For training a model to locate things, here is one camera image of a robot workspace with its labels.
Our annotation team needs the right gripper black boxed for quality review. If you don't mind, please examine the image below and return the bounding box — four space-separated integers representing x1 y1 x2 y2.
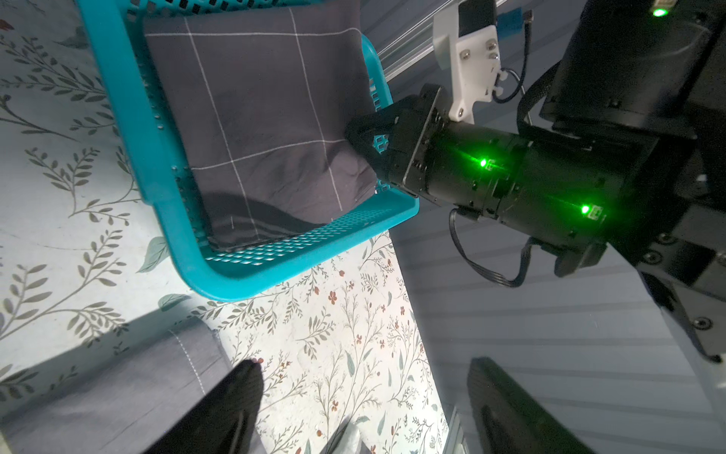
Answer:
345 83 452 202

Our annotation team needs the dark grey checked pillowcase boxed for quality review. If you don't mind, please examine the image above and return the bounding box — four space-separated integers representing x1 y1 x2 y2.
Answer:
144 1 378 251

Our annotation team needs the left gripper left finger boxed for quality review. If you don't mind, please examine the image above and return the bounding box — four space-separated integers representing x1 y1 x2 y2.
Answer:
147 359 264 453

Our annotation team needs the teal plastic basket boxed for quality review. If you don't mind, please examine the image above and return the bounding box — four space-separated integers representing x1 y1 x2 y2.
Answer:
78 1 420 303

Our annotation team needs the plain grey pillowcase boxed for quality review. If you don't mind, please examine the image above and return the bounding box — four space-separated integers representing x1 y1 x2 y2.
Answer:
1 322 236 453

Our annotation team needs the floral table cloth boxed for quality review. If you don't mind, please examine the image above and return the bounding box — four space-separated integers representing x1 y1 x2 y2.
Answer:
1 1 448 453

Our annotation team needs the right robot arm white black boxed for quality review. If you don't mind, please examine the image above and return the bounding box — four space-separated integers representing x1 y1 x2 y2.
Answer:
346 1 725 453

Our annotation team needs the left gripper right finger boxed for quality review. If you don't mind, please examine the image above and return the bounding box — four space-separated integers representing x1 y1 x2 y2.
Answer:
467 357 592 453

